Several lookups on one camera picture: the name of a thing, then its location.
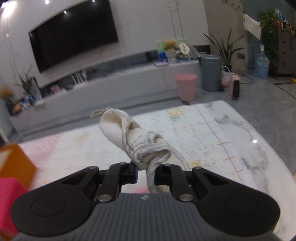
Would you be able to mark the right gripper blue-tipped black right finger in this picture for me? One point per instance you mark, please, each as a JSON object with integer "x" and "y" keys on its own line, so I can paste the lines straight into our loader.
{"x": 174, "y": 178}

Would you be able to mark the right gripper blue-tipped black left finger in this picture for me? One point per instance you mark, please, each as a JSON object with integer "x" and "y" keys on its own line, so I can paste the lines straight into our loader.
{"x": 114, "y": 178}

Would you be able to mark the white cloth shoe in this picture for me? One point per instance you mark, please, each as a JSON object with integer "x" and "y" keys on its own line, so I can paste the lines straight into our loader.
{"x": 146, "y": 149}

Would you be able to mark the white marble TV console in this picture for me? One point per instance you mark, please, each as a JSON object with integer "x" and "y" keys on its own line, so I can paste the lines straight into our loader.
{"x": 123, "y": 89}

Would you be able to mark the white wifi router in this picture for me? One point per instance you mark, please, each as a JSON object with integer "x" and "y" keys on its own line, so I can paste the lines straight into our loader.
{"x": 79, "y": 78}

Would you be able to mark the orange cardboard storage box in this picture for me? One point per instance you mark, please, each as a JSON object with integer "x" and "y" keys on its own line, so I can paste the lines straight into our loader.
{"x": 15, "y": 164}

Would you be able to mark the red transparent ball box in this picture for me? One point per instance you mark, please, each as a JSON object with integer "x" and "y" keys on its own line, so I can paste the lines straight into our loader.
{"x": 11, "y": 189}

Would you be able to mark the pink space heater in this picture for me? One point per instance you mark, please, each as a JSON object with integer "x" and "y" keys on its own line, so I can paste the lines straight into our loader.
{"x": 232, "y": 81}

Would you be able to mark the grey trash bin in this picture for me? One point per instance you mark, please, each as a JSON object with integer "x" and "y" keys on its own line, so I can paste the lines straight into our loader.
{"x": 211, "y": 72}

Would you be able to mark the green potted plant in vase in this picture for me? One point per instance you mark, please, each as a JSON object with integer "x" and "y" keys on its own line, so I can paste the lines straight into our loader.
{"x": 32, "y": 91}

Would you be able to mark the teddy bear plush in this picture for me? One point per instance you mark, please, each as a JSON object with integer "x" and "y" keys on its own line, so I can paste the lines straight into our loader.
{"x": 170, "y": 46}

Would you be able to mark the tall leafy floor plant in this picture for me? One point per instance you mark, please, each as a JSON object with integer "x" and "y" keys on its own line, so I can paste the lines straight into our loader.
{"x": 225, "y": 51}

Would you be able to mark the blue vase with dried flowers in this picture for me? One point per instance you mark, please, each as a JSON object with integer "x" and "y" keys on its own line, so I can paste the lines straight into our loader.
{"x": 6, "y": 96}

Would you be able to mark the blue water jug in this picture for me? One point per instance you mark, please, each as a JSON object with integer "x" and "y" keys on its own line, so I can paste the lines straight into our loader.
{"x": 261, "y": 67}

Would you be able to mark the white hanging tote bag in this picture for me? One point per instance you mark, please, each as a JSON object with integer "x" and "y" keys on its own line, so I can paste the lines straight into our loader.
{"x": 252, "y": 26}

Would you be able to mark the grey drawer cabinet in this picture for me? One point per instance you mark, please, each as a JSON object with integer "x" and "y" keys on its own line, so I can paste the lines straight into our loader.
{"x": 286, "y": 55}

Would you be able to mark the trailing green ivy plant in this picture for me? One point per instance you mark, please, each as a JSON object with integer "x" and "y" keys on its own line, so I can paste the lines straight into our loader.
{"x": 269, "y": 36}

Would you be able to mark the black wall television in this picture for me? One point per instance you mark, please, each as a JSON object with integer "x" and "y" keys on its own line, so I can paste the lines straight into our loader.
{"x": 81, "y": 28}

